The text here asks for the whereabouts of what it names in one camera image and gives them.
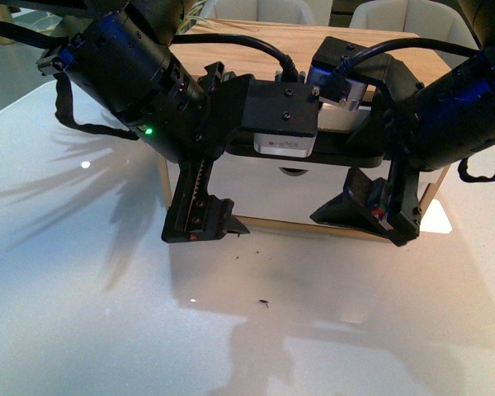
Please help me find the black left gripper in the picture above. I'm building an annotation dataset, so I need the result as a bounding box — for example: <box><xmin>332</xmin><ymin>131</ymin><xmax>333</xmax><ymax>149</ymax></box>
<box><xmin>162</xmin><ymin>62</ymin><xmax>252</xmax><ymax>243</ymax></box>

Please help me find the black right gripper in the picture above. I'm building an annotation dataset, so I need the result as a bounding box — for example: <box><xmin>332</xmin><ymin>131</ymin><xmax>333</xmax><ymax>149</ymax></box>
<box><xmin>310</xmin><ymin>56</ymin><xmax>422</xmax><ymax>247</ymax></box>

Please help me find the beige armchair right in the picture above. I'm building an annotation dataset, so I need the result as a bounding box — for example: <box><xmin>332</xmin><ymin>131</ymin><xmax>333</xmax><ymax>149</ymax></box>
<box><xmin>349</xmin><ymin>0</ymin><xmax>479</xmax><ymax>49</ymax></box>

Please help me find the beige armchair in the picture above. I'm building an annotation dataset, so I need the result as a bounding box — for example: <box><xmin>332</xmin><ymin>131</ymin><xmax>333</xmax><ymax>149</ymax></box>
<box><xmin>349</xmin><ymin>0</ymin><xmax>479</xmax><ymax>49</ymax></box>
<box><xmin>199</xmin><ymin>0</ymin><xmax>317</xmax><ymax>26</ymax></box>

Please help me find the beige armchair left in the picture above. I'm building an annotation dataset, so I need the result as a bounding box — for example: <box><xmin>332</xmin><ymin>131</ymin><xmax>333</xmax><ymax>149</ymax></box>
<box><xmin>199</xmin><ymin>0</ymin><xmax>317</xmax><ymax>26</ymax></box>

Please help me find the green potted plant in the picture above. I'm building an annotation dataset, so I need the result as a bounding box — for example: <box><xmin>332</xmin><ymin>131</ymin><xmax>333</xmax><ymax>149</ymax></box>
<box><xmin>177</xmin><ymin>0</ymin><xmax>248</xmax><ymax>34</ymax></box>

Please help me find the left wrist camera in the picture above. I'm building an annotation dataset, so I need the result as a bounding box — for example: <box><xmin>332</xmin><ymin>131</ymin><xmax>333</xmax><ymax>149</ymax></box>
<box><xmin>240</xmin><ymin>80</ymin><xmax>318</xmax><ymax>158</ymax></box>

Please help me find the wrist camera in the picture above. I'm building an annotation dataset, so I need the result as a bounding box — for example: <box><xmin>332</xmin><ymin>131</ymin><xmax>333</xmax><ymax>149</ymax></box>
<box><xmin>240</xmin><ymin>80</ymin><xmax>318</xmax><ymax>158</ymax></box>
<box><xmin>306</xmin><ymin>36</ymin><xmax>393</xmax><ymax>111</ymax></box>

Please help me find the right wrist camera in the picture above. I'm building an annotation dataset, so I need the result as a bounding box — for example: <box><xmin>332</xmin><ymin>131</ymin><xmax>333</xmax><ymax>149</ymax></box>
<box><xmin>306</xmin><ymin>36</ymin><xmax>393</xmax><ymax>111</ymax></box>

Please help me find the black right camera cable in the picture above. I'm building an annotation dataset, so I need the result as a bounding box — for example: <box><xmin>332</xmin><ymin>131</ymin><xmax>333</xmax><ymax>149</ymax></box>
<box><xmin>333</xmin><ymin>37</ymin><xmax>479</xmax><ymax>78</ymax></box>

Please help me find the black camera cable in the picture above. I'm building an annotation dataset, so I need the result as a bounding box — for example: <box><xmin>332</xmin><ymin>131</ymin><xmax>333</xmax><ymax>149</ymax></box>
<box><xmin>333</xmin><ymin>37</ymin><xmax>479</xmax><ymax>78</ymax></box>
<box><xmin>171</xmin><ymin>33</ymin><xmax>300</xmax><ymax>83</ymax></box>

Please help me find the black left camera cable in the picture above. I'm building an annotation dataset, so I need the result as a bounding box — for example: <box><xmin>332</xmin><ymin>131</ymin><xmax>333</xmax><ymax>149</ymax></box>
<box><xmin>171</xmin><ymin>33</ymin><xmax>300</xmax><ymax>83</ymax></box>

